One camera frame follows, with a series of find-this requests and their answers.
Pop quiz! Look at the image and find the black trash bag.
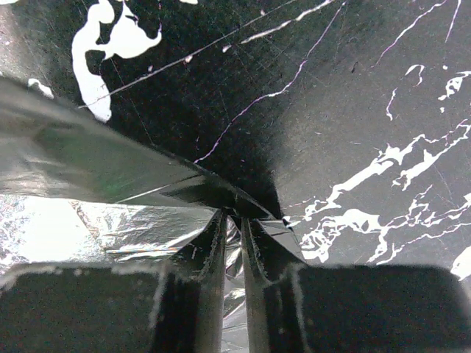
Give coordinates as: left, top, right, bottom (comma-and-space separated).
1, 78, 300, 352

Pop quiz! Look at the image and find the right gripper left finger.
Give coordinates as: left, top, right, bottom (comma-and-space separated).
1, 210, 227, 352

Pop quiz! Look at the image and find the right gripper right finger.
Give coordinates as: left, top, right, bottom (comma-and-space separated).
241, 219, 470, 352

